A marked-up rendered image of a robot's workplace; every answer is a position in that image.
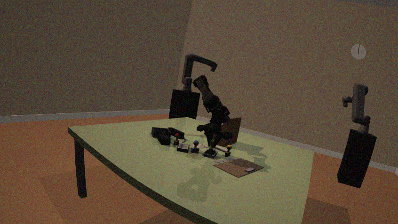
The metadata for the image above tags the red rubber stamp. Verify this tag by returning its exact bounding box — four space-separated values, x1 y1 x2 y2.
173 133 180 145

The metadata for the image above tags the beige paper card taped down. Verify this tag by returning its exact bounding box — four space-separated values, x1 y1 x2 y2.
188 143 208 148

